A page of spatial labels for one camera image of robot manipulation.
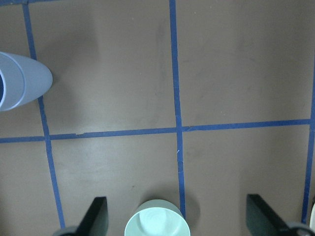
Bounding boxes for cream toaster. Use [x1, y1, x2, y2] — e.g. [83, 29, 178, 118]
[310, 197, 315, 229]

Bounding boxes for blue cup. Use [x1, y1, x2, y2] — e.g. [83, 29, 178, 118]
[15, 55, 53, 106]
[0, 52, 25, 111]

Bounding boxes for mint green bowl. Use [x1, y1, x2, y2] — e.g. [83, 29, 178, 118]
[124, 199, 191, 236]

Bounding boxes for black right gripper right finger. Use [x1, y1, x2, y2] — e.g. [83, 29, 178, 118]
[246, 194, 295, 236]

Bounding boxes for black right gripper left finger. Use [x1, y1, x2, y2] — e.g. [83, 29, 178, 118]
[75, 197, 109, 236]

